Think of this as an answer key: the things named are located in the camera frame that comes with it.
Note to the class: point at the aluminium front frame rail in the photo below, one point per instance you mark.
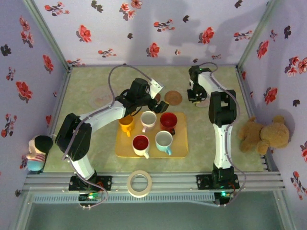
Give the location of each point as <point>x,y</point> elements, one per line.
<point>168,182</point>

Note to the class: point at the small lit circuit board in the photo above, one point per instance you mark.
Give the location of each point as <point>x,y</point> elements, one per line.
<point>224,195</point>
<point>90,197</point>

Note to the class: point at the blue cup white inside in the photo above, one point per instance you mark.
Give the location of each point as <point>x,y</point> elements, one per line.
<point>163,139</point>

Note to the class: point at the beige masking tape roll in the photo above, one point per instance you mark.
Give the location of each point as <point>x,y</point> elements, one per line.
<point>129,184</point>

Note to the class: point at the aluminium side frame rail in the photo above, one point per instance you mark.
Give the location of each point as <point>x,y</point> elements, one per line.
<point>242,91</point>

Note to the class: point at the yellow plastic tray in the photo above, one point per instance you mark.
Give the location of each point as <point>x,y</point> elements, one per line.
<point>177,148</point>

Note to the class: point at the yellow cup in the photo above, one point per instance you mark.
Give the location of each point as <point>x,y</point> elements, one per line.
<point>126,125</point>

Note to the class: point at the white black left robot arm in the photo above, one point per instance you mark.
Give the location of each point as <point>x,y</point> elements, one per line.
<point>103,115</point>

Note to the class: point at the white cup red inside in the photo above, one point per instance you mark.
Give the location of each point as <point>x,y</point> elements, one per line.
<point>140,142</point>

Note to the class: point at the brown round coaster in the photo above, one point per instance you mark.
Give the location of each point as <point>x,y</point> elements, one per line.
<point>173,97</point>

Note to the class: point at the small striped plush doll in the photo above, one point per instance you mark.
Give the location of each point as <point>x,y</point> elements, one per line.
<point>39,143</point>

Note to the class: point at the white mug pink inside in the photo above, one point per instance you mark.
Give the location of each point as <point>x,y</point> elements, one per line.
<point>148,118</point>

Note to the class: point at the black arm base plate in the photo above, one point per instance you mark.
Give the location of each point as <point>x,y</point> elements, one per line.
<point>204,182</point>
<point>105,183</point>

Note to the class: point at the brown teddy bear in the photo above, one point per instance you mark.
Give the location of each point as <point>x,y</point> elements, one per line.
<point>275,134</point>

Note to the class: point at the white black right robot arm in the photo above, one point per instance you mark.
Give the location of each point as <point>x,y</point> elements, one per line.
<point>221,143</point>

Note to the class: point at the aluminium frame post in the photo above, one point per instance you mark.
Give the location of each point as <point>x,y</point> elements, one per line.
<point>259,31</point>
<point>47,31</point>

